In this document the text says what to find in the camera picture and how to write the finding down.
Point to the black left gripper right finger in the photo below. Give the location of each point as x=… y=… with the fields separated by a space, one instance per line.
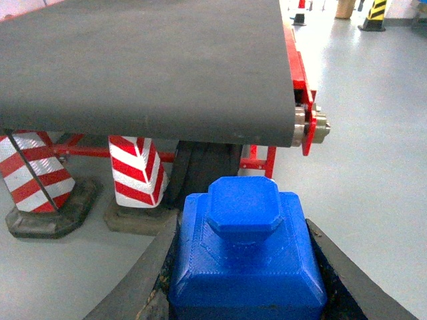
x=351 y=294

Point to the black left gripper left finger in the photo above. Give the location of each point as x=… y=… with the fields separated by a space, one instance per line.
x=142 y=293

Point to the blue block part with knob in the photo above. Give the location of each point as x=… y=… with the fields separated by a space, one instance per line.
x=244 y=252

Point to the red white striped bollard right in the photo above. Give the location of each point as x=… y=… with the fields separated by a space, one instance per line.
x=140 y=181

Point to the red white striped bollard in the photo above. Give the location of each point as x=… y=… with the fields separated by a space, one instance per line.
x=49 y=202
x=140 y=181

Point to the red white striped bollard left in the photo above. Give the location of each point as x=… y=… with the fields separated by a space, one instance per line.
x=49 y=202

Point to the metal conveyor roller end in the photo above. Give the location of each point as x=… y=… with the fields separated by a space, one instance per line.
x=301 y=125

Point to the grey conveyor belt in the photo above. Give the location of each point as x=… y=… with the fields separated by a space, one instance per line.
x=211 y=71

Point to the yellow black striped bollard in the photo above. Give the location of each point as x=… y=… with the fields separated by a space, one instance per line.
x=375 y=18

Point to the red white traffic cone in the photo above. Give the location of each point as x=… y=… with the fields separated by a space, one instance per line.
x=299 y=17

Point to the beige plant pot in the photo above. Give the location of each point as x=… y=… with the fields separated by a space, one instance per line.
x=344 y=9

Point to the red conveyor frame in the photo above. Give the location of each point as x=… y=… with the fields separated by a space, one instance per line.
x=304 y=95

